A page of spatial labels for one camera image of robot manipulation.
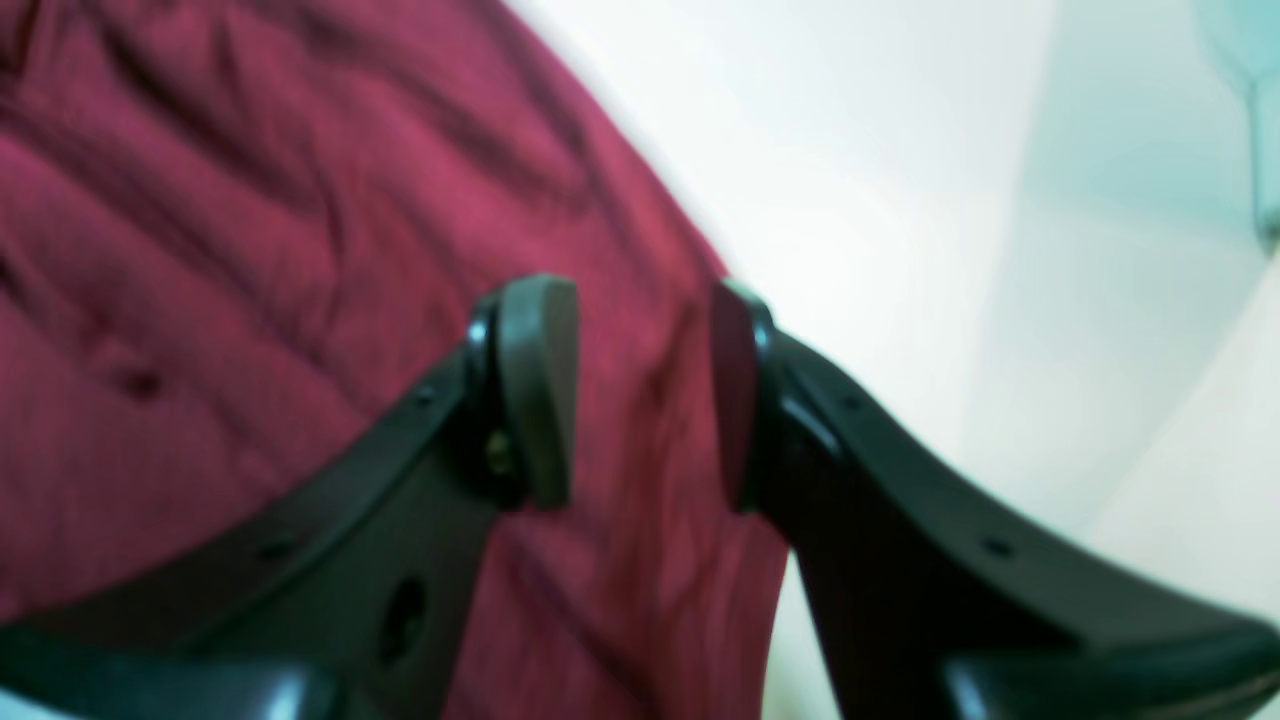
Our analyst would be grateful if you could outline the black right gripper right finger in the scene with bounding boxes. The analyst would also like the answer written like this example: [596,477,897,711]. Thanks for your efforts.
[710,281,1279,719]

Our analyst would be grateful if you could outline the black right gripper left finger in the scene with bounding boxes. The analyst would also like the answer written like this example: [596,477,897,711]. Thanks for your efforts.
[3,275,580,719]

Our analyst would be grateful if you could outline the dark red t-shirt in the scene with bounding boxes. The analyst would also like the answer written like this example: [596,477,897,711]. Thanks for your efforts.
[1,1,787,719]

